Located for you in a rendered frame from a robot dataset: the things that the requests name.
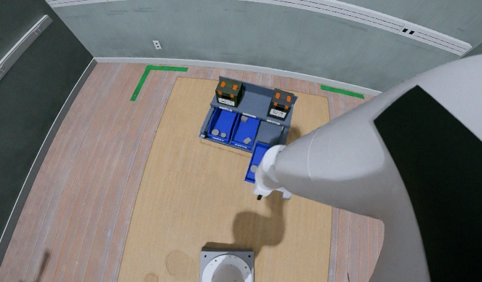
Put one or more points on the blue bin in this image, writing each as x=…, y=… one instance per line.
x=257, y=155
x=224, y=121
x=243, y=130

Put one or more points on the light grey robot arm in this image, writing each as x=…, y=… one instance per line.
x=411, y=158

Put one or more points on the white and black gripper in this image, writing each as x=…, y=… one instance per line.
x=260, y=192

